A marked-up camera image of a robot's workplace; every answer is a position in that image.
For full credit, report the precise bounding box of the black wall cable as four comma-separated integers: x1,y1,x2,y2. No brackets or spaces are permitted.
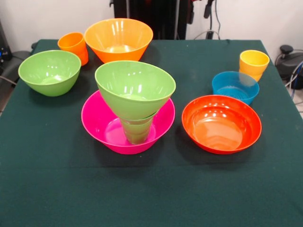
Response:
213,0,222,34

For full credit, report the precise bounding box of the blue plastic bowl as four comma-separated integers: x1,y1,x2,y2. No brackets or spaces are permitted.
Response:
211,71,260,105

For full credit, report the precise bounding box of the green plastic cup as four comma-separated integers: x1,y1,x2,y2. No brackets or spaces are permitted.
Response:
121,115,154,145

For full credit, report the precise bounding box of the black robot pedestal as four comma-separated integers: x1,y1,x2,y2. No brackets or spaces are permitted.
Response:
113,0,191,40

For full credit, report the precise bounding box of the large orange plastic bowl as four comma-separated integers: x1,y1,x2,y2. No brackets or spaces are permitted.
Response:
84,18,154,64

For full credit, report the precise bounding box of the large green plastic bowl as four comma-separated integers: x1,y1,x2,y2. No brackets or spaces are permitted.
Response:
94,60,177,120
18,49,82,97

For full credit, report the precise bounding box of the pink plastic bowl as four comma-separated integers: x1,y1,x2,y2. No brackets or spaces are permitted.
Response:
81,89,176,155

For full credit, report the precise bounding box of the dark green table cloth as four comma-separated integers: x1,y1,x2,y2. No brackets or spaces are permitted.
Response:
0,39,303,227

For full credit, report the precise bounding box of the black computer tower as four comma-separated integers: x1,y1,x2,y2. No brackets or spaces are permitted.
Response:
0,20,13,62

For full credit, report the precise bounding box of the dark grey floor case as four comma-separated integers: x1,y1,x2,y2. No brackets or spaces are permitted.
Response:
0,51,31,82

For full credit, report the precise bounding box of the yellow plastic cup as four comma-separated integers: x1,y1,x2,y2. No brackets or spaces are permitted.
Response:
239,49,270,83

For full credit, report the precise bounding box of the orange plastic cup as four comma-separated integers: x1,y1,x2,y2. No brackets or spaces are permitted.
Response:
57,32,89,67

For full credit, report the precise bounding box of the small green plastic bowl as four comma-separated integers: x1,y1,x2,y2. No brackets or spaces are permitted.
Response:
120,111,158,122

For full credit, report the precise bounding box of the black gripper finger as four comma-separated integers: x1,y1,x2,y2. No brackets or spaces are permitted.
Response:
188,3,195,25
204,0,215,18

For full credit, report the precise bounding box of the red plastic bowl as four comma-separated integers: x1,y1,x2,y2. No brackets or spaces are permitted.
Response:
181,95,262,155

